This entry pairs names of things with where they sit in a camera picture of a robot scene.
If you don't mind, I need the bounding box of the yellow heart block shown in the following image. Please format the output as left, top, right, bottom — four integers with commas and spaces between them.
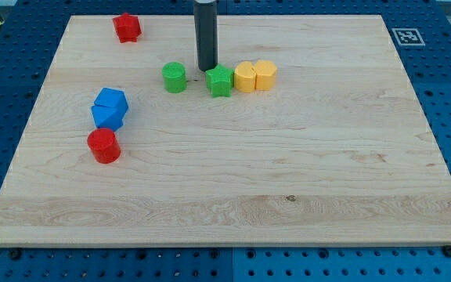
234, 61, 256, 93

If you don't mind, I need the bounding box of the blue triangle block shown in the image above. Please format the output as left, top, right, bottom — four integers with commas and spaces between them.
91, 106, 124, 132

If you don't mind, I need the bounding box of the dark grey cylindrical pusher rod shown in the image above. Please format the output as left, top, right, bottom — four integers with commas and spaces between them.
193, 0, 218, 71

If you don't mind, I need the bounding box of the red star block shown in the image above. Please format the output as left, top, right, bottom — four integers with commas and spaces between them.
112, 13, 142, 43

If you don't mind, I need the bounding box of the red cylinder block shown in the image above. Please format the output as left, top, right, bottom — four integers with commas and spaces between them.
87, 128, 121, 164

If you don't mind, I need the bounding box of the light wooden board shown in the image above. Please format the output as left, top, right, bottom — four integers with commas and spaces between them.
0, 15, 451, 248

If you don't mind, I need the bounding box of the blue cube block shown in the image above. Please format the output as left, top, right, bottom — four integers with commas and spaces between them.
94, 88, 128, 115

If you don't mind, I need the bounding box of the green star block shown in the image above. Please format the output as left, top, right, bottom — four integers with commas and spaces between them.
205, 64, 234, 98

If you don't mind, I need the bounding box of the yellow hexagon block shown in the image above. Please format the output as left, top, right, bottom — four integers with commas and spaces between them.
254, 60, 277, 91

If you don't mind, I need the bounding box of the green cylinder block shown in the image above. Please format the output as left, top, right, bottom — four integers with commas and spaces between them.
161, 62, 187, 93

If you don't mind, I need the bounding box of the white fiducial marker tag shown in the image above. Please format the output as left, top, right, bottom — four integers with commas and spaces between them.
392, 27, 425, 46

